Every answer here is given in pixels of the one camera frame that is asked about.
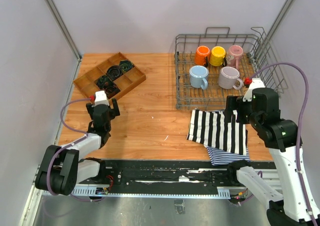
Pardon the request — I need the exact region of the lilac grey mug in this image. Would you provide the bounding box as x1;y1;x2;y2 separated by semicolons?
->
218;66;244;90

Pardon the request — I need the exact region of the light blue mug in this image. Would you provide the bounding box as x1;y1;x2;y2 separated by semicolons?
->
189;65;209;90

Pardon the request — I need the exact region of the yellow enamel mug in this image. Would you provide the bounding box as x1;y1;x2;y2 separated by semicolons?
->
209;46;226;67

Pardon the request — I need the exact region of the pink ghost pattern mug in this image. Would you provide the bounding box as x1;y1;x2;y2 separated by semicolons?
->
225;45;244;70

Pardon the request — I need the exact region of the orange glass mug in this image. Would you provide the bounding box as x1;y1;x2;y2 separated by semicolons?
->
194;46;211;67

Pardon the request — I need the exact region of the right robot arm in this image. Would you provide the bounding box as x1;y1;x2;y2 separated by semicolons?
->
224;88;320;225

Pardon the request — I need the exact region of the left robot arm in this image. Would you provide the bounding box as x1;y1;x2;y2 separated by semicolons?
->
34;98;120;195

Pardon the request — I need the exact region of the wooden compartment tray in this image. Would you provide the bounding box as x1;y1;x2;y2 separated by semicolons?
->
73;52;146;100

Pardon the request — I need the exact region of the black white striped cloth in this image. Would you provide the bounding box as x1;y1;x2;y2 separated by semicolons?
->
186;109;249;156

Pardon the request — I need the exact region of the blue white striped cloth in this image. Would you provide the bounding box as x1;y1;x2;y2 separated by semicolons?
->
206;147;250;166

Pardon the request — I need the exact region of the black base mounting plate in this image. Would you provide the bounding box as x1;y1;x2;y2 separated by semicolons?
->
77;159;258;188

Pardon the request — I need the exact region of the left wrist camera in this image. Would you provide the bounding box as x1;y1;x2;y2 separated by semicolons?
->
90;91;110;106

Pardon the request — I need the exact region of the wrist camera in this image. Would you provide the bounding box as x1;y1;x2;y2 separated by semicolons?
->
90;91;110;106
242;78;265;102

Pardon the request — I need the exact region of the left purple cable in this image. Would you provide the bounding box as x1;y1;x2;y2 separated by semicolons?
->
41;95;108;218

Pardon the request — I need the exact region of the purple cable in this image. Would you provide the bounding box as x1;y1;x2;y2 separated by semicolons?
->
41;95;108;218
234;62;319;226

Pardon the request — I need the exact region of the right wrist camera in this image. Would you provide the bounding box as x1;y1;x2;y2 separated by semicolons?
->
242;78;265;102

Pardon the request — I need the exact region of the dark cable coil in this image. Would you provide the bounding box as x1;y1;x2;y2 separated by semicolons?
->
96;75;111;89

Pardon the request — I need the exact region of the black cable coil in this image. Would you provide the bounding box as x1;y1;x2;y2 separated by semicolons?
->
106;65;123;81

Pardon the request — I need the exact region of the grey wire dish rack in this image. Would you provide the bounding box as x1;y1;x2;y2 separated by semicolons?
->
174;26;288;110

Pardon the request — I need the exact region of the green cable coil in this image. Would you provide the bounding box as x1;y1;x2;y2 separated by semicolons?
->
118;60;135;73

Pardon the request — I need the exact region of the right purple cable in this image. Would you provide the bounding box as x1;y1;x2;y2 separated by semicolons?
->
234;62;319;226

